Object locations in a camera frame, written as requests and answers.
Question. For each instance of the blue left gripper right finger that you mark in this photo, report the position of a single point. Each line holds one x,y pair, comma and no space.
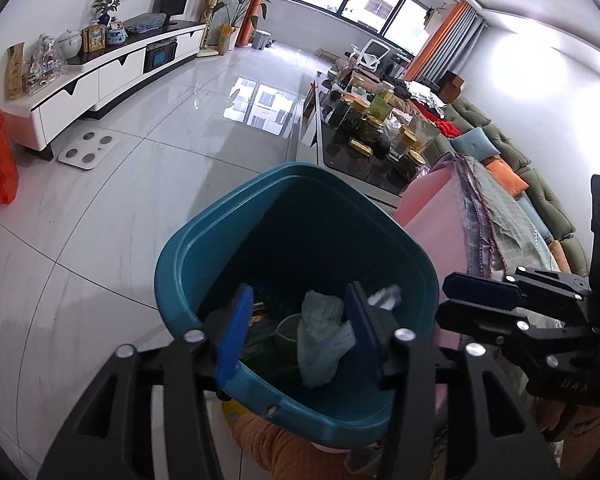
368,350

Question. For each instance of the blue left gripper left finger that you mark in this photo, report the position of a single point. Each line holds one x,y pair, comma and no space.
231,335

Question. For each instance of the teal trash bin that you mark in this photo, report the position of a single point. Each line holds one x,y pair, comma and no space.
293,230

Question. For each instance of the small white trash can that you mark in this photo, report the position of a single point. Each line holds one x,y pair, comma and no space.
260,39

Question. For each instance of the orange cushion near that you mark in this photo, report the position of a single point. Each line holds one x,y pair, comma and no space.
559,256

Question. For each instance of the orange cushion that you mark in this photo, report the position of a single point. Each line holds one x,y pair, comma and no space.
559,256
506,177

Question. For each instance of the blue cushion near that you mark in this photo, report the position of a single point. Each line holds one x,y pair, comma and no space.
525,204

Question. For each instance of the blue cushion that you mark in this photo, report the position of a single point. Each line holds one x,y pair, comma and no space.
476,144
525,204

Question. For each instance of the patterned tablecloth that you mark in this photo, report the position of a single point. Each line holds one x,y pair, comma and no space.
466,222

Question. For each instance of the orange cushion far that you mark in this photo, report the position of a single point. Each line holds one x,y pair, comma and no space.
506,177

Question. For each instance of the black glass coffee table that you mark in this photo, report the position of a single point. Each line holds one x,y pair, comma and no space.
334,134

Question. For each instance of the blue cushion far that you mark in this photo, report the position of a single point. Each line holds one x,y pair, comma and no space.
476,144

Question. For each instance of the red cloth on sofa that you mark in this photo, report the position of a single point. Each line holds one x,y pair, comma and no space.
446,128

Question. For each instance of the green brown sectional sofa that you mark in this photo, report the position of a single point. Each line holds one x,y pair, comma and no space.
465,116

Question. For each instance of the white bathroom scale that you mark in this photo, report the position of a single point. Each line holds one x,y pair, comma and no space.
88,150

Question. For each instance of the white office chair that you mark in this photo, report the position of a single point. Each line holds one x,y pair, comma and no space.
370,55

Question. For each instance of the orange grey curtain right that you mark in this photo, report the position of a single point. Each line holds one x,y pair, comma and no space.
453,29

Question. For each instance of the white black TV cabinet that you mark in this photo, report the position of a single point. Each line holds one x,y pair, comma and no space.
96,82

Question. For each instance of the orange curtain left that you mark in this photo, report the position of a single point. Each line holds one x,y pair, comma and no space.
255,11

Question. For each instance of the tall green potted plant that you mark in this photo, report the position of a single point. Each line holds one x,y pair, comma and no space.
229,29

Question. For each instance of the white ceramic jar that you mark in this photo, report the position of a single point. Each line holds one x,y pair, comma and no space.
70,43

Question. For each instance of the small black monitor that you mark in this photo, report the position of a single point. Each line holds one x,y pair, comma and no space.
170,8

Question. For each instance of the flower vase on cabinet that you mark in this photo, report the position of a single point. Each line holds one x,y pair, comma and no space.
103,10

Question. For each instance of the wooden picture frame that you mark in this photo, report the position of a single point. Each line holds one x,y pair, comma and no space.
93,38

